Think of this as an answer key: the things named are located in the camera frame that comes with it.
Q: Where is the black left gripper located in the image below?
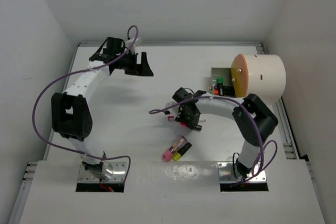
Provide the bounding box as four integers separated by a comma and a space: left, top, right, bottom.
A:
114, 51, 153, 76

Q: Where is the pink black highlighter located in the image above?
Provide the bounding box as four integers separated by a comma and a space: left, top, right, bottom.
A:
180, 122, 202, 131

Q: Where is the yellow black highlighter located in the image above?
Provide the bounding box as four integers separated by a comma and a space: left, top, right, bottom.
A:
173, 143, 192, 161

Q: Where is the green black highlighter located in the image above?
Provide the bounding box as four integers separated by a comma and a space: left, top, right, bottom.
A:
216, 77, 223, 85

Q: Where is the green drawer with gold knob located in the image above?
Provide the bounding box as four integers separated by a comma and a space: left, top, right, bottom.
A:
209, 67, 235, 98

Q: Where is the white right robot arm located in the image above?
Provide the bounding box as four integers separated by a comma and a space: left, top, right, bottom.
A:
172, 88, 278, 178

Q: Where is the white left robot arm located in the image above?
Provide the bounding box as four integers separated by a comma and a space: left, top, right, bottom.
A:
51, 37, 154, 180

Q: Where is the white pen magenta cap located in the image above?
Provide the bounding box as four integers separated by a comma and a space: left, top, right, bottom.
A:
167, 115, 175, 121

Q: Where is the pink capped clip tube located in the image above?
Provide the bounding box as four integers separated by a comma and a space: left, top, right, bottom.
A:
162, 135, 187, 162

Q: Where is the yellow drawer with gold knob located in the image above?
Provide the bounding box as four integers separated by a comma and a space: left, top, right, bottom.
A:
230, 54, 249, 98

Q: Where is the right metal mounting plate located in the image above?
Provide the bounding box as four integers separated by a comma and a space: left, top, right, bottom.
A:
217, 161, 267, 184

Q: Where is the metal mounting plate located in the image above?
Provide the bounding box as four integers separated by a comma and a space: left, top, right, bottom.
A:
217, 161, 267, 184
78, 162, 127, 183

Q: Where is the white cylindrical drawer organizer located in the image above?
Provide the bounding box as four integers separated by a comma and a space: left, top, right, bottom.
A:
243, 54, 286, 105

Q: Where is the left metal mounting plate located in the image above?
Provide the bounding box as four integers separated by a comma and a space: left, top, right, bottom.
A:
78, 162, 127, 183

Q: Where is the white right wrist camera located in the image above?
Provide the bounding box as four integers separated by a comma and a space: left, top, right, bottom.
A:
164, 101, 180, 116

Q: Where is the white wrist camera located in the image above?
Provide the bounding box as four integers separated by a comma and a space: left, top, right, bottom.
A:
125, 37, 142, 53
164, 101, 180, 116

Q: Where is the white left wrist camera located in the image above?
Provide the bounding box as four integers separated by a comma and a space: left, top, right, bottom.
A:
125, 37, 142, 53

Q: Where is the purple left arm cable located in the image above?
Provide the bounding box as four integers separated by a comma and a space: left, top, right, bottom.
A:
31, 25, 140, 183

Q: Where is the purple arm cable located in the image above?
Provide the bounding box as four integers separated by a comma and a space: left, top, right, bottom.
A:
149, 95, 278, 185
31, 25, 140, 183

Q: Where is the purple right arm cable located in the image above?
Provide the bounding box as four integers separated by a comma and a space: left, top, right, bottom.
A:
149, 95, 278, 185

